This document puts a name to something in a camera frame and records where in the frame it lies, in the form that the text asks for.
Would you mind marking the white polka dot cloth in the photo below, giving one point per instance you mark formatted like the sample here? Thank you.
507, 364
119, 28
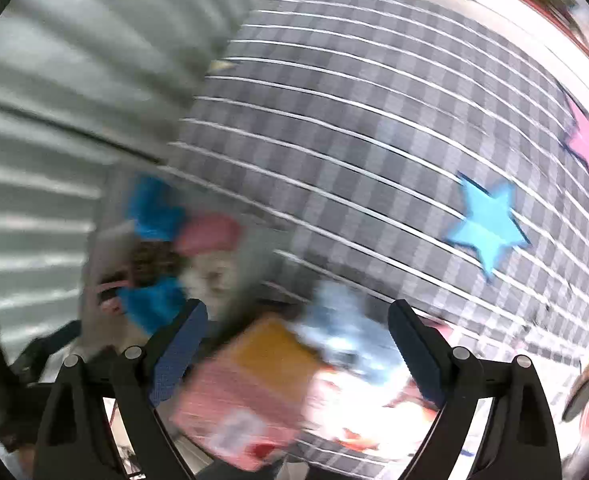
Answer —
211, 277

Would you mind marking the blue star mat patch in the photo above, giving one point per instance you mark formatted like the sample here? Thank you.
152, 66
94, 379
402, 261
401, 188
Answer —
488, 225

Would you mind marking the pink patterned cardboard box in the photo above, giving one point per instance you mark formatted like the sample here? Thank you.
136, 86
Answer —
245, 404

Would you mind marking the light blue fluffy cloth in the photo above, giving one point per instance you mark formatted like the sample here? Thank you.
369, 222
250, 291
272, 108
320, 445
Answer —
334, 324

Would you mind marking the grey grid play mat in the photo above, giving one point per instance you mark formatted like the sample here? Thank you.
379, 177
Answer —
351, 120

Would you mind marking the white storage box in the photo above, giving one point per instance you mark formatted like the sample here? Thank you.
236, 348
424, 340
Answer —
104, 322

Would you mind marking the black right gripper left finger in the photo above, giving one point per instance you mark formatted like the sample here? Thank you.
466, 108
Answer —
171, 350

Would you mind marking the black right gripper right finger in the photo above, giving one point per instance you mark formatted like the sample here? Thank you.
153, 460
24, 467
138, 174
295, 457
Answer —
425, 351

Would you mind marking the pink red printed bag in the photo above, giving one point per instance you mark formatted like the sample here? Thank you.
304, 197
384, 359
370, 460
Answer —
388, 420

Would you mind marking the pink black sock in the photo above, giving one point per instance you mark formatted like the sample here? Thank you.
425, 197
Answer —
208, 233

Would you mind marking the leopard print cloth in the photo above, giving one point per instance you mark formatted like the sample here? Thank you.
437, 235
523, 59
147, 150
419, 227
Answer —
151, 260

